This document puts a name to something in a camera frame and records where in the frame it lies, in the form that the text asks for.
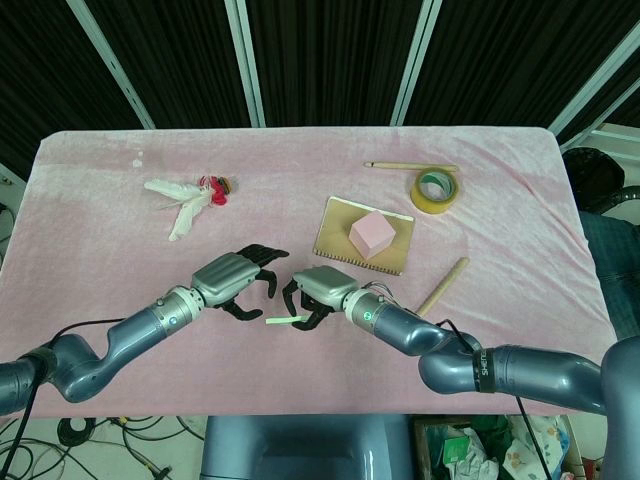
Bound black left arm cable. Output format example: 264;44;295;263
7;318;129;480

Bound black floor cables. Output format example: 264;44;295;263
0;414;206;480

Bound thin wooden drumstick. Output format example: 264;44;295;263
363;160;459;173

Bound white frame post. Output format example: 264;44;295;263
64;0;156;130
224;0;267;127
547;24;640;134
389;0;444;127

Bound blue fabric seat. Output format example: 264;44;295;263
579;212;640;341

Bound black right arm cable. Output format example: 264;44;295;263
438;319;554;480

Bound white feather shuttlecock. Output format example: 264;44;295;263
143;174;235;243

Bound yellow tape roll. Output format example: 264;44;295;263
410;167;462;215

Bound thick wooden stick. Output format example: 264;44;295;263
415;256;471;317

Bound cardboard box with trash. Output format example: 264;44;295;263
412;414;586;480

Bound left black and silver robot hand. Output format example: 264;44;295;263
191;243;291;320

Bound pink foam cube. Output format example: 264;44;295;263
349;210;397;260

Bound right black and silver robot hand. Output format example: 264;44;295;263
281;265;359;332

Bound black chair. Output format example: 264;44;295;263
562;147;640;211

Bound pink tablecloth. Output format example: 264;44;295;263
0;128;624;419

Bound kraft spiral notebook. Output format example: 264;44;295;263
312;195;417;277

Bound blue-grey robot torso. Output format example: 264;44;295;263
199;414;416;480

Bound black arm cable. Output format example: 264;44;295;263
7;318;129;480
438;319;554;480

